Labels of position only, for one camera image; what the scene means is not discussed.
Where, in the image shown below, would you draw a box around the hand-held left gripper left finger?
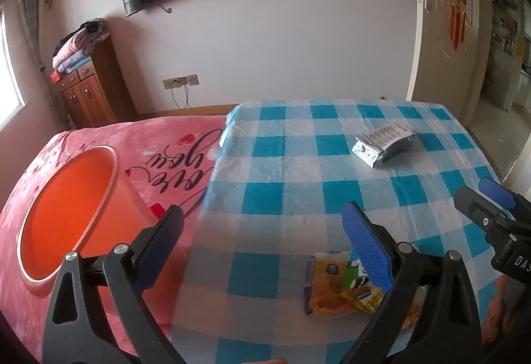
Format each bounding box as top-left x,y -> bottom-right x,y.
42,204 -> 185,364

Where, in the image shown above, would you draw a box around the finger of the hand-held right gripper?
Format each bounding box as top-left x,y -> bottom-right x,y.
478,177 -> 531,220
453,186 -> 516,241

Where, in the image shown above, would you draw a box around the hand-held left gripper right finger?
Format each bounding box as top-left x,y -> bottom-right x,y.
341,201 -> 484,364

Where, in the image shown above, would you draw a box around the orange plastic bucket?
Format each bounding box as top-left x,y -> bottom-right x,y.
17,146 -> 167,294

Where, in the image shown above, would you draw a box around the person's right hand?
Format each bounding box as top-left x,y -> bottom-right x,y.
483,276 -> 510,345

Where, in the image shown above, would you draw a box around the yellow snack wrapper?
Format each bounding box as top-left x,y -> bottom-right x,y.
305,250 -> 421,332

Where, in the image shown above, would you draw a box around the pink printed blanket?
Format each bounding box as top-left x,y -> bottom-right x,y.
0,115 -> 228,352

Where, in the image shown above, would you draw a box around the blue checked tablecloth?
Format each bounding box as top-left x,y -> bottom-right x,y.
170,99 -> 504,364

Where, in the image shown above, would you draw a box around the flattened silver carton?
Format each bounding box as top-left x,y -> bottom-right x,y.
352,121 -> 417,169

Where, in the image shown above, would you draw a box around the white kitchen cabinet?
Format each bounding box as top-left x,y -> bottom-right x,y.
504,69 -> 531,112

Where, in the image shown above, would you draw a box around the white door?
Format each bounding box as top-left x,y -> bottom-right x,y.
406,0 -> 484,128

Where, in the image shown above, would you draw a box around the brown wooden cabinet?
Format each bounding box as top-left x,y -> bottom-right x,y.
50,34 -> 139,129

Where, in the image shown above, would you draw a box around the folded pink blankets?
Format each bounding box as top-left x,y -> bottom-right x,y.
52,18 -> 111,74

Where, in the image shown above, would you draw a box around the window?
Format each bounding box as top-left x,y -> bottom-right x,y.
0,3 -> 26,133

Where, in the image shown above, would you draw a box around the grey checked curtain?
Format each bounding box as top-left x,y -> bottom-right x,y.
17,0 -> 52,128

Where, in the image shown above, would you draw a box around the white charger cables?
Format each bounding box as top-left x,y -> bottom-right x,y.
170,87 -> 192,111

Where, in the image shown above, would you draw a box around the wall socket strip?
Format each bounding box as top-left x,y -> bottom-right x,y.
163,74 -> 200,90

